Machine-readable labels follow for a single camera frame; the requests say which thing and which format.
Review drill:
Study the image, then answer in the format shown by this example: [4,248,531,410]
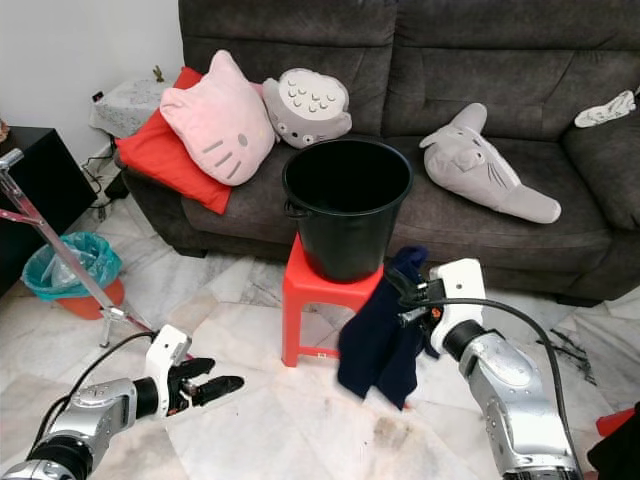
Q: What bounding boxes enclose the pink cat pillow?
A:
[160,50,276,186]

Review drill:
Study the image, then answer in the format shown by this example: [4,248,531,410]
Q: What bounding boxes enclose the orange bin with teal bag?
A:
[22,232,126,321]

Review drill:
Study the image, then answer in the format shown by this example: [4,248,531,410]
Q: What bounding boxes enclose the grey owl pillow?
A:
[260,68,353,149]

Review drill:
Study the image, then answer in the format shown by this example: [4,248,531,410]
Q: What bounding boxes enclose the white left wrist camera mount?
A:
[145,325,191,416]

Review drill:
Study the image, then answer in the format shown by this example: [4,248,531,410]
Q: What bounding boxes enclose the silver metal clothes rack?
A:
[0,148,191,361]

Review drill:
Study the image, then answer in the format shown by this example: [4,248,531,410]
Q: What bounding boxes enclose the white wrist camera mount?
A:
[428,258,488,353]
[145,325,191,416]

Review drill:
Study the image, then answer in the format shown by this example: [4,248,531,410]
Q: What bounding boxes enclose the black TV console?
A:
[0,125,101,276]

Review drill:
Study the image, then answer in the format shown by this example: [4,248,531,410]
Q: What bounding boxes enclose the grey plush toy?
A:
[418,102,563,224]

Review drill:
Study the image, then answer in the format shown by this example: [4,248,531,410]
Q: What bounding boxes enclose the red plastic stool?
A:
[282,235,386,368]
[597,405,640,438]

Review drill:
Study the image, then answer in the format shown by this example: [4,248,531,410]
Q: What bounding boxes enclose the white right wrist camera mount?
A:
[428,258,488,353]

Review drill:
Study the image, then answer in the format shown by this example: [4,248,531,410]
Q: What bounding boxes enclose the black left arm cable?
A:
[35,330,161,461]

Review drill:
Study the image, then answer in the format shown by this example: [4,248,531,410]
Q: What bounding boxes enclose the navy blue garment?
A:
[337,245,441,409]

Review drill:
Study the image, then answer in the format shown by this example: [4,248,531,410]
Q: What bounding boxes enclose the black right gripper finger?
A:
[382,265,426,301]

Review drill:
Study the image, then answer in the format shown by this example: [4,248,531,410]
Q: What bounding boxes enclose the black plastic bucket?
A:
[282,138,414,284]

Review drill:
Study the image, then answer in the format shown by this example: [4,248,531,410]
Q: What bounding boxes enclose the white patterned cloth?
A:
[573,88,638,129]

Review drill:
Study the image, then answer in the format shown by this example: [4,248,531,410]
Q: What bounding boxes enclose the side table with lace cloth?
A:
[90,65,176,139]

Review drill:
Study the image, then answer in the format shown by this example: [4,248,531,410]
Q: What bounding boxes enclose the red cushion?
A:
[115,67,231,214]

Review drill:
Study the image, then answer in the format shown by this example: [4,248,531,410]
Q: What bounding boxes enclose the dark grey sofa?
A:
[120,0,640,306]

